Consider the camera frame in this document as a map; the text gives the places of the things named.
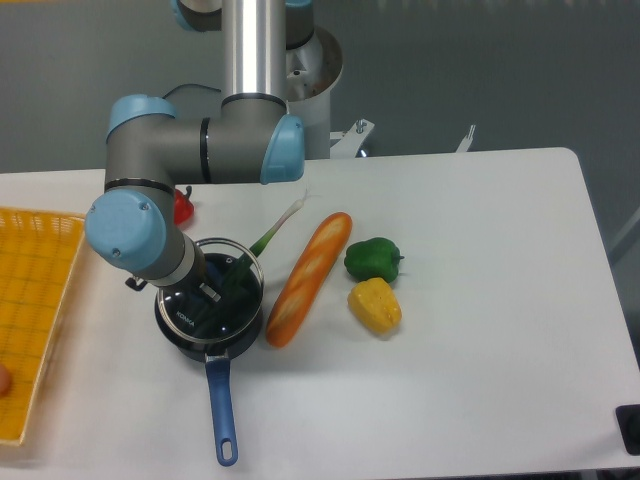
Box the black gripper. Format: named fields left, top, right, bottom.
left=125, top=252, right=221, bottom=301

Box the glass pot lid blue knob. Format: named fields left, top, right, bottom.
left=155, top=237, right=264, bottom=353

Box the dark pot blue handle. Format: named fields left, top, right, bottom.
left=163, top=313, right=263, bottom=467

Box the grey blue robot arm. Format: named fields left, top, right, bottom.
left=85, top=1, right=314, bottom=291

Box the green spring onion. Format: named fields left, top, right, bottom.
left=199, top=188, right=309, bottom=315

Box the red bell pepper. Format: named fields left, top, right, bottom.
left=174, top=185, right=195, bottom=225

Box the orange baguette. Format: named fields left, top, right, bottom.
left=265, top=212, right=353, bottom=348

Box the yellow bell pepper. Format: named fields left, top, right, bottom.
left=347, top=277, right=402, bottom=335

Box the green bell pepper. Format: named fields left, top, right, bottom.
left=344, top=237, right=403, bottom=283

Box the yellow woven basket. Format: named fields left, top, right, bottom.
left=1, top=207, right=84, bottom=446

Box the black device at table edge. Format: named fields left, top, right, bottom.
left=615, top=404, right=640, bottom=456

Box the black cable on floor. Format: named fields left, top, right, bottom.
left=162, top=83, right=224, bottom=101

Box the white base bracket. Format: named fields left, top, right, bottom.
left=327, top=118, right=476, bottom=160

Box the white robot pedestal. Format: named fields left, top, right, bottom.
left=286, top=26, right=343, bottom=160

